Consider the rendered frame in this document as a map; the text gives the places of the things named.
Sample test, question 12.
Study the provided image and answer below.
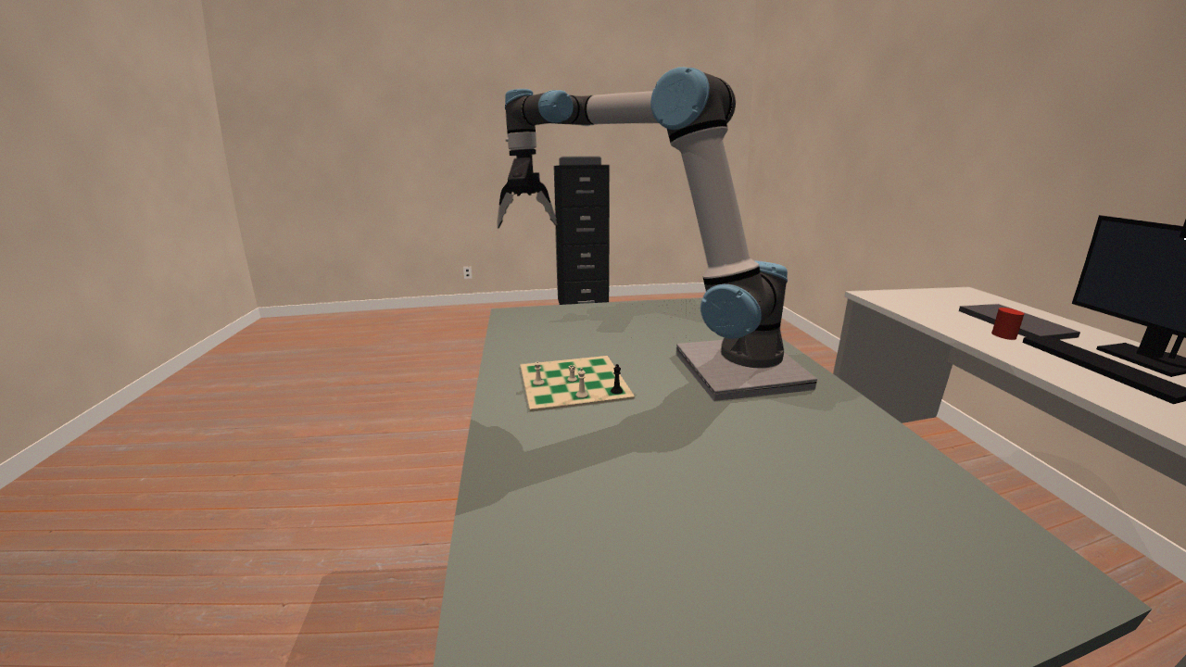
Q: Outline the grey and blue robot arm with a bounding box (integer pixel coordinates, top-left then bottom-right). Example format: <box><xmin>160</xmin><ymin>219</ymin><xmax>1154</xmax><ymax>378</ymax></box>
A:
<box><xmin>505</xmin><ymin>66</ymin><xmax>788</xmax><ymax>368</ymax></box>

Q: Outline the green and cream chessboard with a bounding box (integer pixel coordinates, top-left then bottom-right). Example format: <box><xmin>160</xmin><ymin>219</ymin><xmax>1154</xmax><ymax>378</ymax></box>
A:
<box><xmin>521</xmin><ymin>356</ymin><xmax>635</xmax><ymax>411</ymax></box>

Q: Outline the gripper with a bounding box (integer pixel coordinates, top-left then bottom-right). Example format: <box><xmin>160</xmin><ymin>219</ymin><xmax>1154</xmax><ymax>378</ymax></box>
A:
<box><xmin>498</xmin><ymin>150</ymin><xmax>557</xmax><ymax>229</ymax></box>

